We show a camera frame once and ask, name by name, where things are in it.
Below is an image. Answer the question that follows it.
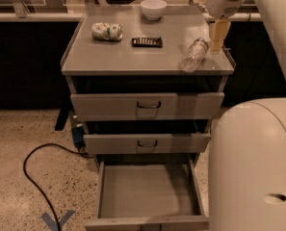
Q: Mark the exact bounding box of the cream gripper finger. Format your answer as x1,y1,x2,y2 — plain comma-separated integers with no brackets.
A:
209,40,222,55

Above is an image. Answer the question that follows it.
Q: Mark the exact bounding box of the clear plastic water bottle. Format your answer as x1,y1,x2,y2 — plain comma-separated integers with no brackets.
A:
179,38,209,73

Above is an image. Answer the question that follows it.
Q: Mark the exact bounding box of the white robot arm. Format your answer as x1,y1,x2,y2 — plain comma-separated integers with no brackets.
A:
196,0,286,231

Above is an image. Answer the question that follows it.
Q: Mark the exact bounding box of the grey top drawer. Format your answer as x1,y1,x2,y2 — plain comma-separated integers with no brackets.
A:
71,92,224,121

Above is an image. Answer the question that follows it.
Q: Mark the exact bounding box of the grey drawer cabinet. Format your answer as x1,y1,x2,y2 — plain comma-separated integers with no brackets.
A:
62,6,234,160

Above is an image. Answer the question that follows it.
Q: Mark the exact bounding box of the grey middle drawer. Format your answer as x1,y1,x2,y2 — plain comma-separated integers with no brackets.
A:
84,134,210,154

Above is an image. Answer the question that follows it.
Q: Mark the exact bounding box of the grey open bottom drawer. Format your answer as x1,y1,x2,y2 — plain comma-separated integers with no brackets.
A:
85,158,209,231

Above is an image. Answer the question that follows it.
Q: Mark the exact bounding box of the dark snack bar packet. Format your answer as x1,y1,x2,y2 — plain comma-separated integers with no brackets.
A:
132,38,163,48

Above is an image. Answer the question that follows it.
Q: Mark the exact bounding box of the white ceramic bowl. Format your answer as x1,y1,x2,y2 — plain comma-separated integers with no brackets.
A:
140,0,167,20

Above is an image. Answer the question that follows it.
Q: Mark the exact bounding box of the crushed green white can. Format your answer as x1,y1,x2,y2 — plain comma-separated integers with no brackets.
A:
91,22,122,41

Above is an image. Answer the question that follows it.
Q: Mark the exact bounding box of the blue power adapter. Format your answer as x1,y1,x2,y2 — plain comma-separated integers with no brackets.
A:
71,126,86,149

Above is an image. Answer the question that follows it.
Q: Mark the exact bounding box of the dark counter with glass partition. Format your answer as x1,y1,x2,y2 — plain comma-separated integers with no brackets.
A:
0,0,286,110

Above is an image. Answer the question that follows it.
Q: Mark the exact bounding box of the blue tape floor mark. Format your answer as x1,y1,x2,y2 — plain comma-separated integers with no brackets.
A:
41,210,75,231

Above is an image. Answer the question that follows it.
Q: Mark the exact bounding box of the black floor cable left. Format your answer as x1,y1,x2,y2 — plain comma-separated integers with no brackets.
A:
22,142,93,231

